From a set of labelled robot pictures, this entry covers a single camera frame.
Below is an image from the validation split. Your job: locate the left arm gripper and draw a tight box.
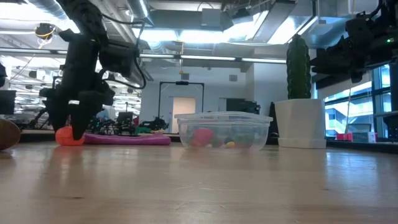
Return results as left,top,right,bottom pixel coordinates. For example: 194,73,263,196
39,58,116,141

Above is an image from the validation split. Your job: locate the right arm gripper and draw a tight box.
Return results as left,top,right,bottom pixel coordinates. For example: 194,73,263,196
310,12,379,83

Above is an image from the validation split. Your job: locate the orange toy fruit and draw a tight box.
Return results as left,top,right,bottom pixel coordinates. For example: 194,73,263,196
55,126,86,147

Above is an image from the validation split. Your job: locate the brown toy kiwi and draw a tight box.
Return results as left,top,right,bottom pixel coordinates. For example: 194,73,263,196
0,118,22,152

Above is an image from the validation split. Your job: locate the large red toy strawberry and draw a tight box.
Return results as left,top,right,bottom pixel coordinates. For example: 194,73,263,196
190,127,216,148

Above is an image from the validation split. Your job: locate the clear plastic tupperware container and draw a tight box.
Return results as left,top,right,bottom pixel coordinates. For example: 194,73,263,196
174,111,274,154

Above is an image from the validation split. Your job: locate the green cactus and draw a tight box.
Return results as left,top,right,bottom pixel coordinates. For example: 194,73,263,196
286,33,312,100

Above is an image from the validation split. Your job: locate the purple folded cloth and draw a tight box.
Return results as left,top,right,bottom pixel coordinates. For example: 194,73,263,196
83,133,172,146

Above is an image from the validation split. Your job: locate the black computer monitor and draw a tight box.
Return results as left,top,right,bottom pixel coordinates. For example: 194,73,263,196
0,90,17,115

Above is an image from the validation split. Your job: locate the white plant pot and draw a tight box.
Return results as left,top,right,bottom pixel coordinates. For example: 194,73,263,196
274,98,327,149

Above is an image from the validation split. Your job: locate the white and blue box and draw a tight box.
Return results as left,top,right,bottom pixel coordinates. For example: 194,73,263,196
353,131,377,143

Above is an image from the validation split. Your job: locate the black equipment cabinet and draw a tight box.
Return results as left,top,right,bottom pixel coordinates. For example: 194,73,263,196
226,98,261,114

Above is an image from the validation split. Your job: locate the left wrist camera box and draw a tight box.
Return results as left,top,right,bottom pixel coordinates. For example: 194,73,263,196
98,41,137,78

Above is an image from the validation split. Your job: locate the hanging black yellow cable reel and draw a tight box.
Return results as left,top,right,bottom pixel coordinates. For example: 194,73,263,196
34,22,57,40

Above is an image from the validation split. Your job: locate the black rig frame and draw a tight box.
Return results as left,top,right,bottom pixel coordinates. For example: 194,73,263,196
158,81,205,113

